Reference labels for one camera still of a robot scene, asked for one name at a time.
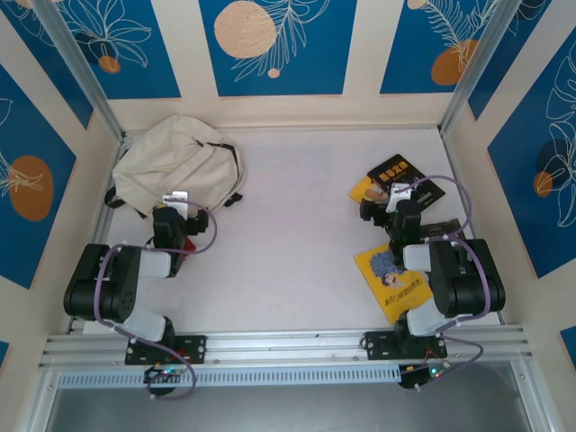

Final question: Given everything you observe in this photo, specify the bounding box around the yellow book with man drawing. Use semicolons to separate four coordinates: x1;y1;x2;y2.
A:
346;175;391;203

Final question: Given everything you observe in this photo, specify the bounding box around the black book white title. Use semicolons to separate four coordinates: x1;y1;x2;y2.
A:
366;153;447;211

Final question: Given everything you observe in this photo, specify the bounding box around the beige canvas backpack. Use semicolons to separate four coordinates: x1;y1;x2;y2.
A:
103;114;247;221

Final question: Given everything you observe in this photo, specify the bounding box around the yellow book blue-haired figure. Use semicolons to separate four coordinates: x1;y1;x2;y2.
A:
353;242;436;324

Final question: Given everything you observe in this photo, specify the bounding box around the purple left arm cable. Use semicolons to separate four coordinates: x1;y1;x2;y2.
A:
93;200;220;401

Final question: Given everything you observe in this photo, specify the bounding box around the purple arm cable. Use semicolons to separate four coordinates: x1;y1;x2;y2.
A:
93;200;220;401
407;174;491;392

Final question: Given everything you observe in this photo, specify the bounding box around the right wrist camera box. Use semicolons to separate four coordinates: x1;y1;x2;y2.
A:
389;182;413;212

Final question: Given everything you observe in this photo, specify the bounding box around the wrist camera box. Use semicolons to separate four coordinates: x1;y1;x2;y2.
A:
161;190;190;220
389;182;413;212

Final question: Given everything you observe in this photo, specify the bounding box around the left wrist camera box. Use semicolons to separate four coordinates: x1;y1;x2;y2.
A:
161;190;190;220

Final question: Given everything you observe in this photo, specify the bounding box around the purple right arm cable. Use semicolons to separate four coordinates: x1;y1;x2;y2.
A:
407;174;491;392

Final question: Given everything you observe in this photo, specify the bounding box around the aluminium side rail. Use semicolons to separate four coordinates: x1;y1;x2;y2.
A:
67;130;132;334
438;128;505;325

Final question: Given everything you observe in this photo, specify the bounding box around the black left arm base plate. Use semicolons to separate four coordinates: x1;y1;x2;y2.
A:
124;333;208;365

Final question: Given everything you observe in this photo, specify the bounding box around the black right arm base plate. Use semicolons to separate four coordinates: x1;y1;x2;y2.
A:
363;330;449;361

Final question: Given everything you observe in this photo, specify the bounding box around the aluminium cross rail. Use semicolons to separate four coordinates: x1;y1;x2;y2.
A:
38;323;535;371

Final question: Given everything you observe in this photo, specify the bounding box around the white slotted cable duct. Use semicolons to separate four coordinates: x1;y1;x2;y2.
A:
57;364;402;391

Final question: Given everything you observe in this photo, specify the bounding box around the aluminium frame post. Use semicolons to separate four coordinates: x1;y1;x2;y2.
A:
439;0;517;134
33;0;126;141

